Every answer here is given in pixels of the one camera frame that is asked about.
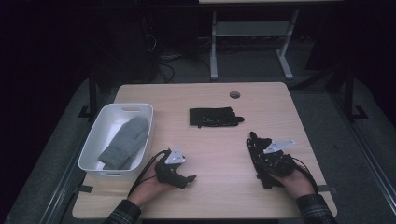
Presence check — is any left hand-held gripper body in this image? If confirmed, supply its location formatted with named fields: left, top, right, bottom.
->
left=154, top=146, right=189, bottom=190

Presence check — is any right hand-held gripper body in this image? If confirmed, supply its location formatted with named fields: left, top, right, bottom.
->
left=262, top=139, right=297, bottom=178

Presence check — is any black glove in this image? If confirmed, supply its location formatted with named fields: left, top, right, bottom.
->
left=246, top=131, right=297, bottom=190
left=188, top=106, right=246, bottom=129

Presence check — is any grey fluffy mitten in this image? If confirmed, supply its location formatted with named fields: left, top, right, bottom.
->
left=120, top=146, right=145, bottom=171
left=97, top=115, right=150, bottom=171

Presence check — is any white plastic bin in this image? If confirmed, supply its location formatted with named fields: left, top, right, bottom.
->
left=78, top=103, right=155, bottom=181

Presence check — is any person's left hand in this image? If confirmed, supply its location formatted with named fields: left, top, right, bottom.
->
left=127, top=165, right=176, bottom=208

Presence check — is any person's right hand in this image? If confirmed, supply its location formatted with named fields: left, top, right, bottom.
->
left=270, top=171, right=316, bottom=200

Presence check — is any black metal stand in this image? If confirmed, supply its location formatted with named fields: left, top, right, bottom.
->
left=77, top=66, right=98, bottom=119
left=343, top=66, right=369, bottom=121

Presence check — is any white metal stand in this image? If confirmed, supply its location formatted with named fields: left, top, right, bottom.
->
left=209, top=8, right=301, bottom=81

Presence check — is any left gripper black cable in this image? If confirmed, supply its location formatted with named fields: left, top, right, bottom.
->
left=127, top=149, right=170, bottom=198

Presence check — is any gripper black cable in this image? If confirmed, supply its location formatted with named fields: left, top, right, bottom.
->
left=291, top=156, right=319, bottom=194
left=127, top=149, right=170, bottom=198

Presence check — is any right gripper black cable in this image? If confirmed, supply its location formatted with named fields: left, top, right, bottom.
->
left=291, top=156, right=319, bottom=194

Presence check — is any bundle of floor cables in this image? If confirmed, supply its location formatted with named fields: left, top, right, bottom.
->
left=156, top=51, right=213, bottom=84

